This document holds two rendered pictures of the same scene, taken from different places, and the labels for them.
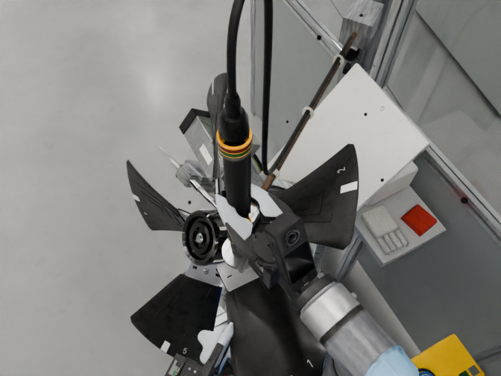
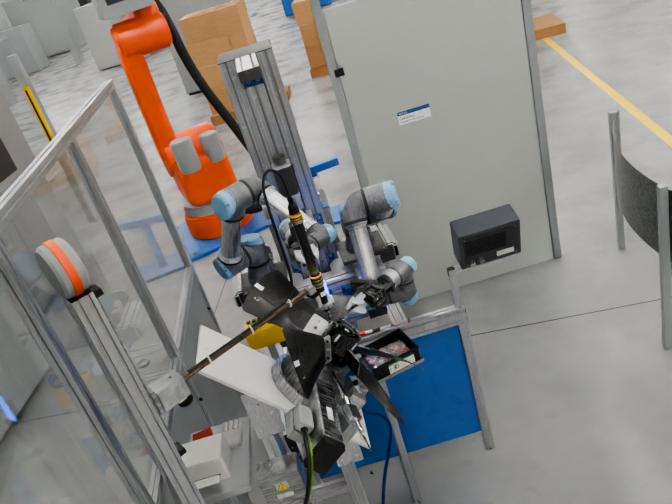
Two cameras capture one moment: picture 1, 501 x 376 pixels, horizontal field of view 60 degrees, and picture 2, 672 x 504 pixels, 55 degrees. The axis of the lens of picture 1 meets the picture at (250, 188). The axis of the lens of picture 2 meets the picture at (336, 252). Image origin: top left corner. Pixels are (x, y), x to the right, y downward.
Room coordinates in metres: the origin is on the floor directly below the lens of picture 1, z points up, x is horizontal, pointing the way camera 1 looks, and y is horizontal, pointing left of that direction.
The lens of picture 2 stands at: (2.02, 1.03, 2.50)
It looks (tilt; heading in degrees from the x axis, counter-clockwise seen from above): 28 degrees down; 208
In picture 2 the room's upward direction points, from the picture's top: 17 degrees counter-clockwise
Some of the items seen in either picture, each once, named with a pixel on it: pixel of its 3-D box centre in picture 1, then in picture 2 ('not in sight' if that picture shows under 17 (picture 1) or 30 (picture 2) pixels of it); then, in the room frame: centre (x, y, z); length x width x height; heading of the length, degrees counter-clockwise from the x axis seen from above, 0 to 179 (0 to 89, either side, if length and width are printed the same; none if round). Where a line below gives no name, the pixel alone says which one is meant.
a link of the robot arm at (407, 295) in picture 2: not in sight; (403, 291); (-0.05, 0.17, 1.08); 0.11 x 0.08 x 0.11; 115
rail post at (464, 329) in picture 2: not in sight; (476, 387); (-0.24, 0.32, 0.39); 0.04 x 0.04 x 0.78; 28
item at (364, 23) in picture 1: (361, 22); (167, 391); (0.88, -0.27, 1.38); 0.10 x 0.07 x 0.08; 153
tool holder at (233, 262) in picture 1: (242, 237); (319, 294); (0.33, 0.02, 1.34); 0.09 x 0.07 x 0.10; 153
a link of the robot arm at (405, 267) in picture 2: not in sight; (402, 270); (-0.06, 0.18, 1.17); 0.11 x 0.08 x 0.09; 155
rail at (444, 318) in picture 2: not in sight; (366, 342); (-0.04, -0.06, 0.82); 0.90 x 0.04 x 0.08; 118
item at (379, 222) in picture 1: (385, 229); (231, 433); (0.57, -0.41, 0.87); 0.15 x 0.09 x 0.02; 25
